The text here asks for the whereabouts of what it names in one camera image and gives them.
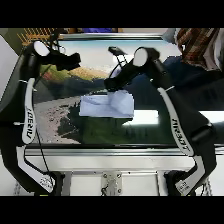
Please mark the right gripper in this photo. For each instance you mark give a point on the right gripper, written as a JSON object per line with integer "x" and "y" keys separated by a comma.
{"x": 118, "y": 79}

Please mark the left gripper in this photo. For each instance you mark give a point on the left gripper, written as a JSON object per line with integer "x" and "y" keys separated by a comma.
{"x": 68, "y": 61}

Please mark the light blue shirt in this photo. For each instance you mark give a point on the light blue shirt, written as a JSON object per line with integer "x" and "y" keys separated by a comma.
{"x": 106, "y": 105}

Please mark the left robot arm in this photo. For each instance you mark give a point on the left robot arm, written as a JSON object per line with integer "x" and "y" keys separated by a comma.
{"x": 29, "y": 123}

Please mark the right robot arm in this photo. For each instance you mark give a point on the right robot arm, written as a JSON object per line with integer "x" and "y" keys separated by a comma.
{"x": 181, "y": 133}

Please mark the brown wooden rack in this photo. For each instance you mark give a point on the brown wooden rack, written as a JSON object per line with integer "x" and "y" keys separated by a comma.
{"x": 31, "y": 35}

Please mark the dark blue garment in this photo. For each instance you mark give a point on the dark blue garment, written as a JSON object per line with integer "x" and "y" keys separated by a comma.
{"x": 186, "y": 75}

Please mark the brown checked shirt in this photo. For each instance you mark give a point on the brown checked shirt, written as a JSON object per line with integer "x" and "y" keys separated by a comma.
{"x": 195, "y": 45}

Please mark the grey garment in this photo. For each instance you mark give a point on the grey garment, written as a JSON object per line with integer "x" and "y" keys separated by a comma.
{"x": 218, "y": 50}

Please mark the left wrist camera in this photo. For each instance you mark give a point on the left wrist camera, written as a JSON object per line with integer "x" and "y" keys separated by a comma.
{"x": 56, "y": 40}

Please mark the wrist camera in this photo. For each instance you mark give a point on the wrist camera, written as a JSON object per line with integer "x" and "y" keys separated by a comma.
{"x": 56, "y": 40}
{"x": 116, "y": 52}

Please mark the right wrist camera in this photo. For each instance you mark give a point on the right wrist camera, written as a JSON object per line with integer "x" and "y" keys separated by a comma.
{"x": 116, "y": 52}

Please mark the silver frame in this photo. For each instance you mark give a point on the silver frame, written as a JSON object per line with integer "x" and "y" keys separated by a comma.
{"x": 113, "y": 152}

